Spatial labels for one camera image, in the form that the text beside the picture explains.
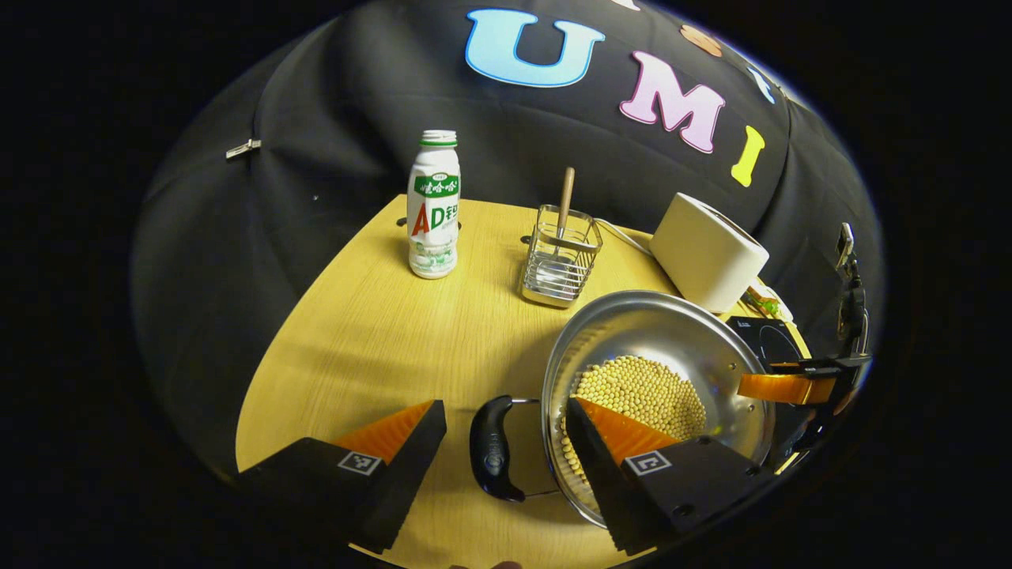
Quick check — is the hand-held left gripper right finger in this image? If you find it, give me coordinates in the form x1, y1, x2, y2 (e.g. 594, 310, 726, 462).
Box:
565, 397, 780, 556

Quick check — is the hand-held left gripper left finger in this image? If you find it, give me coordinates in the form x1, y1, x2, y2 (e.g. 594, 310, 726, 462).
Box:
237, 399, 447, 554

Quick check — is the black induction cooktop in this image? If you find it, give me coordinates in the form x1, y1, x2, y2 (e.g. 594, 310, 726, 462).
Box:
726, 316, 809, 374

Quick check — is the steel pot with soybeans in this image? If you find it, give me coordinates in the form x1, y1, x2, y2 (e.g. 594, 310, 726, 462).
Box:
470, 290, 776, 529

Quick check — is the sandwich with lettuce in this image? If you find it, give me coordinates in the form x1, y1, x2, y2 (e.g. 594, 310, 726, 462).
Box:
743, 283, 794, 321

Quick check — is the white toaster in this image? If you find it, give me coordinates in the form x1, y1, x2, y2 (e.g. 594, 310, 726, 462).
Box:
649, 192, 770, 315

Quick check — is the white drink bottle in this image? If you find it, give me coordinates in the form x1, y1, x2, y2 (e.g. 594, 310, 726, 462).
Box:
407, 130, 462, 280

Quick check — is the wire utensil holder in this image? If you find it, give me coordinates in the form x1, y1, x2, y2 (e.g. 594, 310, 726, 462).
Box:
519, 204, 603, 309

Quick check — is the white toaster cable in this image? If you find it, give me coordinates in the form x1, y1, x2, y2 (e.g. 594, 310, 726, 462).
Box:
593, 218, 655, 257

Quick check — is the wooden-handled utensil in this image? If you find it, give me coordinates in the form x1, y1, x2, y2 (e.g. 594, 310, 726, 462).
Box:
551, 167, 576, 266

